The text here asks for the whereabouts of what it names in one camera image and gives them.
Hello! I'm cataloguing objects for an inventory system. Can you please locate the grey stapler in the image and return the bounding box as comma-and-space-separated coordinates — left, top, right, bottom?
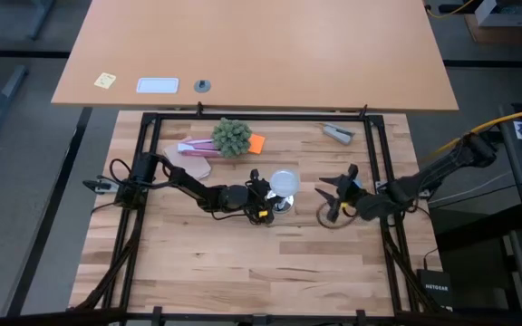
323, 122, 356, 146

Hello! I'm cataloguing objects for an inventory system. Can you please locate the orange-brown desk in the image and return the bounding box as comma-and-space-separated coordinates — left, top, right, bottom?
51, 0, 460, 113

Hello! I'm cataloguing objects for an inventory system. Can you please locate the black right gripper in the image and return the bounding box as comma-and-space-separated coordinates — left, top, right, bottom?
314, 163, 372, 225

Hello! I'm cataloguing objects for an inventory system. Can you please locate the chrome lamp socket base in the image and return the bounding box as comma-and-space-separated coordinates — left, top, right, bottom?
267, 192, 296, 215

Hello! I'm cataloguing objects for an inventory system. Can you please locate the green potted plant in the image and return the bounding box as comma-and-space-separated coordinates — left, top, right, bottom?
211, 117, 253, 158

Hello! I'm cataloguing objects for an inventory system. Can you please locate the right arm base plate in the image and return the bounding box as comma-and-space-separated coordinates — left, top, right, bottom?
375, 179, 432, 199

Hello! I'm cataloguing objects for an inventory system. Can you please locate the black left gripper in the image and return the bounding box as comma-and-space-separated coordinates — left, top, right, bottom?
244, 168, 276, 227

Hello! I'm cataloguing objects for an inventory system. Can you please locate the black lamp power cable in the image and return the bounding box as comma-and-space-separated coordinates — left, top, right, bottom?
314, 201, 358, 230

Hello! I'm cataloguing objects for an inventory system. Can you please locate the orange sticky note pad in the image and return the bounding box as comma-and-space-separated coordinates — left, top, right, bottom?
247, 133, 266, 154

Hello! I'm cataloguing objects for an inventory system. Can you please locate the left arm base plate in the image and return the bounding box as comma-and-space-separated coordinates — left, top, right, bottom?
82, 178, 120, 195

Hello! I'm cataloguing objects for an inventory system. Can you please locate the yellow sticky note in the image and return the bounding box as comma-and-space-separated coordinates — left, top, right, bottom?
93, 72, 118, 90

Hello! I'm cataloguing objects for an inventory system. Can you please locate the black network router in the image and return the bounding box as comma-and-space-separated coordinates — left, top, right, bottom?
416, 268, 453, 312

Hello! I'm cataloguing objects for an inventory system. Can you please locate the brown cardboard sheet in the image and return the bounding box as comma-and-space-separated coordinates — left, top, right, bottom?
464, 13, 522, 45

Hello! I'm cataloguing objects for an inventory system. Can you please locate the white box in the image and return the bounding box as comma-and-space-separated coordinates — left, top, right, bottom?
474, 0, 522, 28

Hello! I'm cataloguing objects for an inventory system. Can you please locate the white card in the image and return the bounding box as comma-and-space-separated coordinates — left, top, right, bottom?
136, 77, 181, 95

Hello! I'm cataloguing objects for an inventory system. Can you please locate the pink stapler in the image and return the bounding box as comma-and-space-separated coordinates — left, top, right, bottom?
178, 138, 222, 158

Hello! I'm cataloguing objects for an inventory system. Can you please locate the black metal table frame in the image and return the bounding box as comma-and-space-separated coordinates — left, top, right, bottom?
68, 102, 452, 326

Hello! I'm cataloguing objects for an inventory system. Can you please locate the white lightbulb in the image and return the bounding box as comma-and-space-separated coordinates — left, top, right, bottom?
269, 168, 302, 198

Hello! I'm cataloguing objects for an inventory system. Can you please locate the brown notebook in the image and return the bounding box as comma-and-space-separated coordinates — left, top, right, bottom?
160, 135, 213, 181

